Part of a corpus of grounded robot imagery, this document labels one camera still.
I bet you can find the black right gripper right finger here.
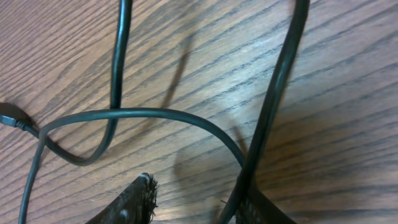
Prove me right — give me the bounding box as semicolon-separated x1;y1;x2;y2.
234;181;297;224

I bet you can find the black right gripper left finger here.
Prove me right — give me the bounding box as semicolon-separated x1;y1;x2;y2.
86;172;158;224

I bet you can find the black USB-C cable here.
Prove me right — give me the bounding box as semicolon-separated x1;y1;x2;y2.
17;107;246;224

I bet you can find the black barrel plug cable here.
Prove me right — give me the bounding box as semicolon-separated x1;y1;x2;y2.
0;0;134;167

